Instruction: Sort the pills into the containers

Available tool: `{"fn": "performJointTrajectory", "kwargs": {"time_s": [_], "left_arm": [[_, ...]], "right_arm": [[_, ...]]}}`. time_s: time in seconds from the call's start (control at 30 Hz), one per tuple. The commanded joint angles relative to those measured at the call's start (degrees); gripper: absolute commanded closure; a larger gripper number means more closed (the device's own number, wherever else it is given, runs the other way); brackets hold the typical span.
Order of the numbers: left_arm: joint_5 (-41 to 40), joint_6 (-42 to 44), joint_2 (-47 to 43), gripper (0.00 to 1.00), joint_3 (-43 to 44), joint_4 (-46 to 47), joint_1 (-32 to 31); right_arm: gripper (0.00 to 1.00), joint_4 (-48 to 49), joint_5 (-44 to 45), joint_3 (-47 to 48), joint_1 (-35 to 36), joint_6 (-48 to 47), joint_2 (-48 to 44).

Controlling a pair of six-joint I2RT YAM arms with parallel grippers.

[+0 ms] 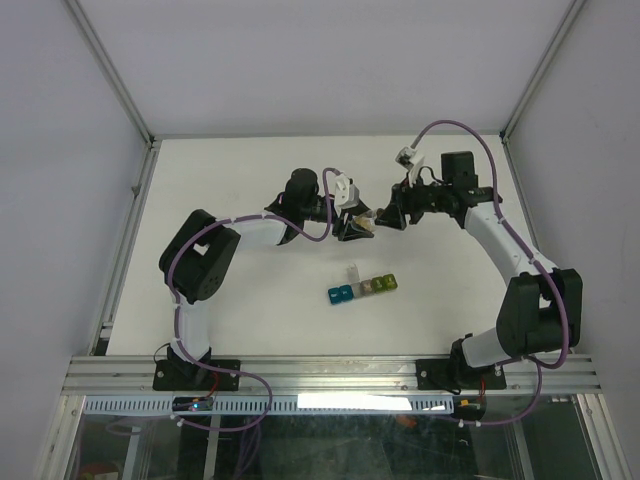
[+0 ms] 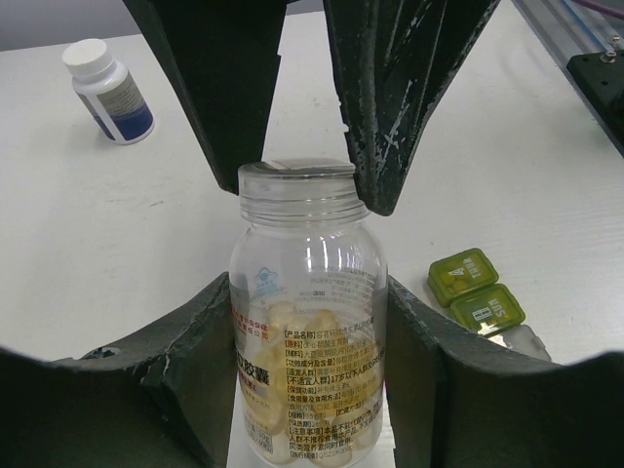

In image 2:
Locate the clear bottle yellow capsules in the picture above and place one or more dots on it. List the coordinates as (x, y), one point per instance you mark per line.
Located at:
(308, 286)

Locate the white pill bottle blue label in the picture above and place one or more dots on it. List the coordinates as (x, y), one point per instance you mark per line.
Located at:
(109, 91)

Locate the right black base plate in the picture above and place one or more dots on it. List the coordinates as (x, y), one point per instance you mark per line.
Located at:
(599, 79)

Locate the weekly pill organizer strip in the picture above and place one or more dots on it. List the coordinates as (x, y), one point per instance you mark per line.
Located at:
(467, 285)

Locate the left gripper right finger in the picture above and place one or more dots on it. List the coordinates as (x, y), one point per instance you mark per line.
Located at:
(457, 399)

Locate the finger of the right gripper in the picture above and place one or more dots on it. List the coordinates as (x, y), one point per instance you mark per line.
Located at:
(392, 62)
(222, 60)

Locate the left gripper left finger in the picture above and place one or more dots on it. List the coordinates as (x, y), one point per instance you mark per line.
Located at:
(162, 396)

